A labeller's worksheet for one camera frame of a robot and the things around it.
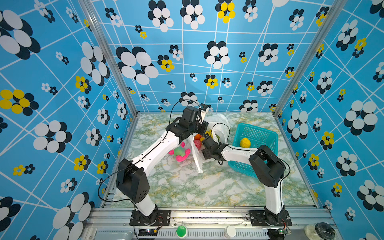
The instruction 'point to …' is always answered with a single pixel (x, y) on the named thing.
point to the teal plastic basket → (258, 137)
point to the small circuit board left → (147, 232)
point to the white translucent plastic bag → (219, 127)
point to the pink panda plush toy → (181, 153)
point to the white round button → (230, 231)
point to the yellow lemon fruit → (245, 143)
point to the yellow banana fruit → (209, 133)
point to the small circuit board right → (278, 234)
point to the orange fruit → (198, 136)
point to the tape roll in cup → (319, 231)
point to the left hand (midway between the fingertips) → (207, 122)
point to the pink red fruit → (198, 143)
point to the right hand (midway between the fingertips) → (212, 149)
